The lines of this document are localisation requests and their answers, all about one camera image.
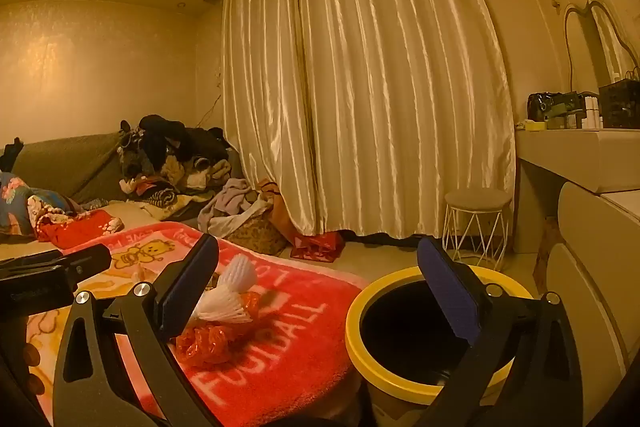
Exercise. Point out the red plastic bag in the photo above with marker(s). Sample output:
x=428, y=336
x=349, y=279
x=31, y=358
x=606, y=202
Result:
x=205, y=346

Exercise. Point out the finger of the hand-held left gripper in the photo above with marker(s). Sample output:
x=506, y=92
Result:
x=85, y=263

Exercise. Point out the floral quilt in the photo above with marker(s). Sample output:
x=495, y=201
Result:
x=20, y=202

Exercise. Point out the brown patterned bag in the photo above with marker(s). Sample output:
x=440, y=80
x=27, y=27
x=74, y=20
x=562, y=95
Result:
x=257, y=234

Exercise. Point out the white drawer cabinet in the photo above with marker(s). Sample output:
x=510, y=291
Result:
x=595, y=232

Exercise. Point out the red shopping bag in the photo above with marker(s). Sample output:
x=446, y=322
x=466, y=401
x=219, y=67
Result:
x=317, y=247

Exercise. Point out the lavender cloth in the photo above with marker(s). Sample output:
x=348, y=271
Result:
x=225, y=207

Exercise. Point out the cream satin curtain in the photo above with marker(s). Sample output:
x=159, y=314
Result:
x=375, y=82

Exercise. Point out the orange bag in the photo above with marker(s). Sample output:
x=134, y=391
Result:
x=280, y=212

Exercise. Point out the wavy framed mirror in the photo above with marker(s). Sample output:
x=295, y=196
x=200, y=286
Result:
x=607, y=32

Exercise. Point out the white cosmetic bottles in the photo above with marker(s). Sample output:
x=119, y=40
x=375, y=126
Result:
x=591, y=109

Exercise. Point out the white plastic bag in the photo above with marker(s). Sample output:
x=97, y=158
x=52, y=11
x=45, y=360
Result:
x=226, y=307

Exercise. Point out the grey padded headboard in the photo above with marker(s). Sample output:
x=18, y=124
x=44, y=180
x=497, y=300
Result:
x=65, y=162

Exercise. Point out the pink printed blanket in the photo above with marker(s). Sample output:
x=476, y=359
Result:
x=300, y=307

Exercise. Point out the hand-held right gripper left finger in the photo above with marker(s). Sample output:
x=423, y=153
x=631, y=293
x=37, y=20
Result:
x=186, y=279

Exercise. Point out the yellow rimmed black trash bin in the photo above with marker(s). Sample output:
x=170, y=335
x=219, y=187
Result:
x=361, y=307

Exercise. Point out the dark storage box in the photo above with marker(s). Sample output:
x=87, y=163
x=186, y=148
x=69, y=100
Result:
x=620, y=107

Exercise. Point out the pile of dark clothes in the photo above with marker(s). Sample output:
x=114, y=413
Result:
x=170, y=152

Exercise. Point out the white dressing table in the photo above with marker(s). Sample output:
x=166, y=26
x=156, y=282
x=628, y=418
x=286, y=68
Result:
x=575, y=157

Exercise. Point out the black handbag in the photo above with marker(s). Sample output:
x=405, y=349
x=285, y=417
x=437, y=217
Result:
x=550, y=107

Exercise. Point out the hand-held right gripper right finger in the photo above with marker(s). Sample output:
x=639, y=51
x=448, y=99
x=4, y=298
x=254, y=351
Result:
x=450, y=294

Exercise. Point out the red cloth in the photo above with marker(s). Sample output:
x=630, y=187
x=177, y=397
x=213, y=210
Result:
x=80, y=227

